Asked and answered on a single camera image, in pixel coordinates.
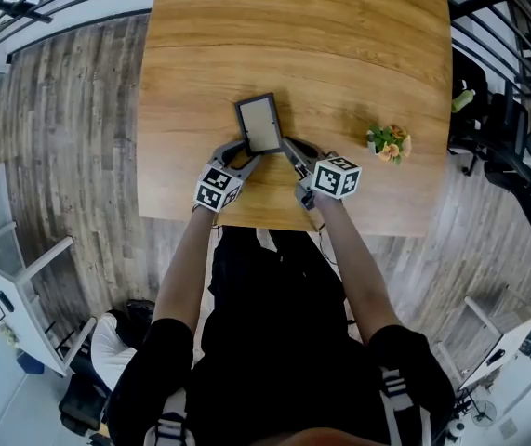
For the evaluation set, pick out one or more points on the green bottle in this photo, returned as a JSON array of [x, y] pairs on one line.
[[462, 101]]

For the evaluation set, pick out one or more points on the black office chair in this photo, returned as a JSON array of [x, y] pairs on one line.
[[525, 184], [469, 70], [81, 402]]

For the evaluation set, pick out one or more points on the person's right forearm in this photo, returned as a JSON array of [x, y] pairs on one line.
[[358, 267]]

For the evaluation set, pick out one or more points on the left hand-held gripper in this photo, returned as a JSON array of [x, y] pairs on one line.
[[218, 188]]

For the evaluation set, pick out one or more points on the black picture frame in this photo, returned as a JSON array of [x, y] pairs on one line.
[[258, 123]]

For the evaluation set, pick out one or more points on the standing fan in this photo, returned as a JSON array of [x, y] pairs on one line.
[[484, 414]]

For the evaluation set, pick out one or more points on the blue bin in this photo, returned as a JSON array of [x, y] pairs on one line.
[[30, 363]]

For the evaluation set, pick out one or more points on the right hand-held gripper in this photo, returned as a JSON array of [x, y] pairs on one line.
[[337, 179]]

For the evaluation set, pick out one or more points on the person's black clothing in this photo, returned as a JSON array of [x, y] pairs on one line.
[[283, 342]]

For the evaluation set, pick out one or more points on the small desk plant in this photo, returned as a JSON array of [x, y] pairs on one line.
[[9, 335]]

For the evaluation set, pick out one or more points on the black metal railing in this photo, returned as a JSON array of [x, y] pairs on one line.
[[32, 13], [502, 40]]

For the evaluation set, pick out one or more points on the person's left forearm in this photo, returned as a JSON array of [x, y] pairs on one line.
[[181, 272]]

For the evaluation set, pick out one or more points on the potted orange flower plant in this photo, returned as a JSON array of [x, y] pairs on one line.
[[388, 144]]

